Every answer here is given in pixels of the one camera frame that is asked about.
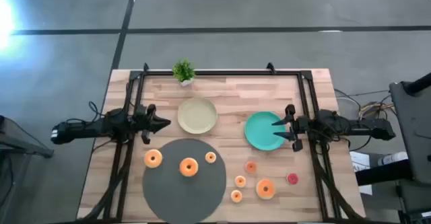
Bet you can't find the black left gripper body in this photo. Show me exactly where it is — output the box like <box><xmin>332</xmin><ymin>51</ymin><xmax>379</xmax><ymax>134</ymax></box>
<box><xmin>133</xmin><ymin>103</ymin><xmax>157</xmax><ymax>145</ymax></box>

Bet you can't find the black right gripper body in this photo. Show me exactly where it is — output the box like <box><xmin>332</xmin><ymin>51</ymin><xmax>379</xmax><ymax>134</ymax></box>
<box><xmin>284</xmin><ymin>103</ymin><xmax>311</xmax><ymax>153</ymax></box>

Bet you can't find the large toy donut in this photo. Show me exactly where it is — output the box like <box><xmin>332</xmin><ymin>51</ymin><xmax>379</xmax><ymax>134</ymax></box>
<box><xmin>178</xmin><ymin>157</ymin><xmax>199</xmax><ymax>178</ymax></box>
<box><xmin>255</xmin><ymin>178</ymin><xmax>276</xmax><ymax>200</ymax></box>
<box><xmin>143</xmin><ymin>149</ymin><xmax>164</xmax><ymax>169</ymax></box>

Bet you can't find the small pink-red toy donut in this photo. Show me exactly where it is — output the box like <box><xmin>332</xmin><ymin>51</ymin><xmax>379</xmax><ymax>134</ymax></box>
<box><xmin>286</xmin><ymin>172</ymin><xmax>300</xmax><ymax>186</ymax></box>

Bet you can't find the small drizzled red-orange donut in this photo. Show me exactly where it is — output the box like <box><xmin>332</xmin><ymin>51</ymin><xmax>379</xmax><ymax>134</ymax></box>
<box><xmin>244</xmin><ymin>161</ymin><xmax>258</xmax><ymax>175</ymax></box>

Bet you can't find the teal round plate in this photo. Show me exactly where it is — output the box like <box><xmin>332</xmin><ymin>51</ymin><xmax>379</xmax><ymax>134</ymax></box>
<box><xmin>244</xmin><ymin>111</ymin><xmax>289</xmax><ymax>151</ymax></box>

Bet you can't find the cream round plate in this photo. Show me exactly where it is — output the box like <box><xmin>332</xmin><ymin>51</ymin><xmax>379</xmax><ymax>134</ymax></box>
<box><xmin>177</xmin><ymin>97</ymin><xmax>219</xmax><ymax>135</ymax></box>

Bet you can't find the green plant in white pot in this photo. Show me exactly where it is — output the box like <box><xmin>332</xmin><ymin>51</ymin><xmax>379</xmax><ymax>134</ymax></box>
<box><xmin>172</xmin><ymin>59</ymin><xmax>197</xmax><ymax>87</ymax></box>

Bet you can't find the white paper sheet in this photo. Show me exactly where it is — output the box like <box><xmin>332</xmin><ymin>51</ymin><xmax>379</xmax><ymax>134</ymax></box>
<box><xmin>349</xmin><ymin>150</ymin><xmax>374</xmax><ymax>196</ymax></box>

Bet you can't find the grey round woven placemat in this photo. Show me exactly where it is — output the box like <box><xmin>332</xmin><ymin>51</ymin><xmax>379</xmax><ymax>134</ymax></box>
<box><xmin>141</xmin><ymin>138</ymin><xmax>228</xmax><ymax>224</ymax></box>

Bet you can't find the black bench bar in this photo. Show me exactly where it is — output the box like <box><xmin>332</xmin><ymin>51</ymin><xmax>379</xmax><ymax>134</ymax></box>
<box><xmin>354</xmin><ymin>159</ymin><xmax>414</xmax><ymax>187</ymax></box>

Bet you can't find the white bottle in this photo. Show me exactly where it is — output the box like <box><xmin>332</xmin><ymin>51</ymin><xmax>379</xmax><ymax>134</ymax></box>
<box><xmin>376</xmin><ymin>151</ymin><xmax>409</xmax><ymax>166</ymax></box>

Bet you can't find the grey chair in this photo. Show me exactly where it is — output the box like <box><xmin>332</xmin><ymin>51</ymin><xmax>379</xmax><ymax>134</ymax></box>
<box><xmin>389</xmin><ymin>71</ymin><xmax>431</xmax><ymax>185</ymax></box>

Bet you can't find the grey side table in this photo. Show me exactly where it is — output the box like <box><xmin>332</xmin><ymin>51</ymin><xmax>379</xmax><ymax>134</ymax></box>
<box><xmin>0</xmin><ymin>114</ymin><xmax>55</xmax><ymax>159</ymax></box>

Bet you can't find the black cable bundle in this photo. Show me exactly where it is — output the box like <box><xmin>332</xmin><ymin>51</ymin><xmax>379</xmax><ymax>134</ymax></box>
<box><xmin>311</xmin><ymin>148</ymin><xmax>366</xmax><ymax>222</ymax></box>
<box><xmin>79</xmin><ymin>143</ymin><xmax>131</xmax><ymax>222</ymax></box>

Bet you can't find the tangle of floor cables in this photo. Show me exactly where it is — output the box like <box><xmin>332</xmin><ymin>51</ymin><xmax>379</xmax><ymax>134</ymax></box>
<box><xmin>334</xmin><ymin>87</ymin><xmax>395</xmax><ymax>121</ymax></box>

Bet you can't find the black aluminium rig frame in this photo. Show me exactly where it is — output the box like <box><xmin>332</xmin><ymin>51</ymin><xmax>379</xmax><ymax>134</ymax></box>
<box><xmin>100</xmin><ymin>62</ymin><xmax>341</xmax><ymax>224</ymax></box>

